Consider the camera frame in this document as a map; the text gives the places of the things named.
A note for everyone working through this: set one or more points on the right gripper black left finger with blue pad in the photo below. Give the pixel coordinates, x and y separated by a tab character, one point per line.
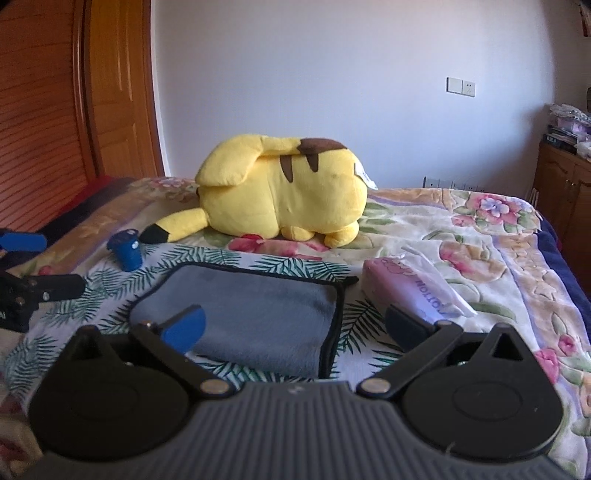
165	345

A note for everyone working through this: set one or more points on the white wall switch socket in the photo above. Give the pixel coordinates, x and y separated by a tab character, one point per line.
461	87

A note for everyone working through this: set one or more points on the dark red blanket edge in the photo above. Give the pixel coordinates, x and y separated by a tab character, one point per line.
98	193

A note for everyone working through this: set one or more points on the wooden room door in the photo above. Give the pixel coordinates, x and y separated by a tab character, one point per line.
119	85

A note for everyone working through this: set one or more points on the purple and grey towel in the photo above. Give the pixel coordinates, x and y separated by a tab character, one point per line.
265	321

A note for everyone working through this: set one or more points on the stack of folded clothes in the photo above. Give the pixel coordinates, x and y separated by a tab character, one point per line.
569	130

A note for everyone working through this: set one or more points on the purple tissue pack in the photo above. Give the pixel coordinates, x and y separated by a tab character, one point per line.
412	283

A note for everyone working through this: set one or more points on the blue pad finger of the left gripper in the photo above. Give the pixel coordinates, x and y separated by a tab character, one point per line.
12	241

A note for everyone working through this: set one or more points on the floral bed blanket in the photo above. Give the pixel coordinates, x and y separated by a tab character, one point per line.
496	251

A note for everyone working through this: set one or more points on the yellow Pikachu plush toy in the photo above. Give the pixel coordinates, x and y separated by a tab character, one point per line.
268	186

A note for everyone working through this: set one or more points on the wooden side cabinet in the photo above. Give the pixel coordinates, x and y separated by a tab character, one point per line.
562	184

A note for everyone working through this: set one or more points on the small blue cylinder cup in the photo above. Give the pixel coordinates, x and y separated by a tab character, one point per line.
125	247

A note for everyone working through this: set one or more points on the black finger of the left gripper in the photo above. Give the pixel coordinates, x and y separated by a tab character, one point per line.
21	297

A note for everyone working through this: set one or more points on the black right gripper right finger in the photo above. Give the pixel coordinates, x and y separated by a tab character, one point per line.
425	346

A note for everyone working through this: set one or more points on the louvered wooden wardrobe door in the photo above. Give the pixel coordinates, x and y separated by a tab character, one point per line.
45	155

